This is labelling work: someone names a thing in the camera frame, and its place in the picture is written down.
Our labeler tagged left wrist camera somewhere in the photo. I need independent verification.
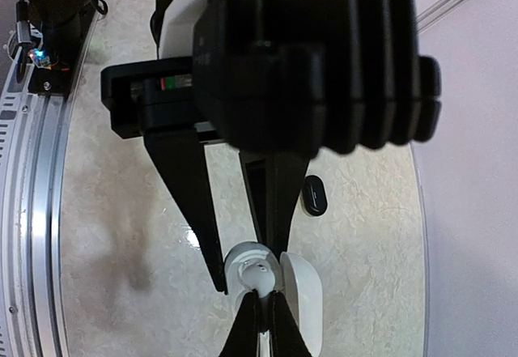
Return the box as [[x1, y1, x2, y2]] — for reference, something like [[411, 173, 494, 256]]
[[190, 0, 441, 159]]

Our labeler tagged white slotted cable duct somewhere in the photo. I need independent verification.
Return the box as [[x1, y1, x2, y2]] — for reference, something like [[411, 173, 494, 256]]
[[0, 61, 19, 172]]

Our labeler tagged aluminium front rail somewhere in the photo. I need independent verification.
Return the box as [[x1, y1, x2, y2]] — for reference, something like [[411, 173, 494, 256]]
[[0, 0, 122, 357]]

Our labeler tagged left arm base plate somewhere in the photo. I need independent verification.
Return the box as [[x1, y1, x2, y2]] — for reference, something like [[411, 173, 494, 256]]
[[15, 0, 108, 98]]

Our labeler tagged black oval charging case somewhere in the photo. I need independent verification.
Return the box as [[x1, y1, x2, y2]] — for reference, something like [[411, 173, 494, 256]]
[[301, 175, 329, 217]]

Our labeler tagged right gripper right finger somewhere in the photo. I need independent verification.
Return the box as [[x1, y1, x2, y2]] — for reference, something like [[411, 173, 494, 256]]
[[269, 291, 312, 357]]

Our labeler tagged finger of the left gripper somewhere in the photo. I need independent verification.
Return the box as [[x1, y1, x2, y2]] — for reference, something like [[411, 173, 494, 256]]
[[239, 151, 309, 254]]

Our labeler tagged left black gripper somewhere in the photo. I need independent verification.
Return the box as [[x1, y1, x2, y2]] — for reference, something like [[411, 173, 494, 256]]
[[101, 57, 243, 292]]

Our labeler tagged white earbud pair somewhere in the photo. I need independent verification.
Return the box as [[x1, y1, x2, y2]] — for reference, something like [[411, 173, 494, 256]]
[[240, 262, 276, 299]]

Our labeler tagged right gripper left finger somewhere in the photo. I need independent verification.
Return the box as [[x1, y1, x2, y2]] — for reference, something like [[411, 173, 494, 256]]
[[219, 291, 259, 357]]

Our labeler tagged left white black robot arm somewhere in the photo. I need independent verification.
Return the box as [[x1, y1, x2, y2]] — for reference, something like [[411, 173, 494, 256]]
[[101, 0, 227, 292]]

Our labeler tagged white oval case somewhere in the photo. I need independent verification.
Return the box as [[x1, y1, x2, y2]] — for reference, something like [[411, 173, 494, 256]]
[[223, 241, 324, 357]]

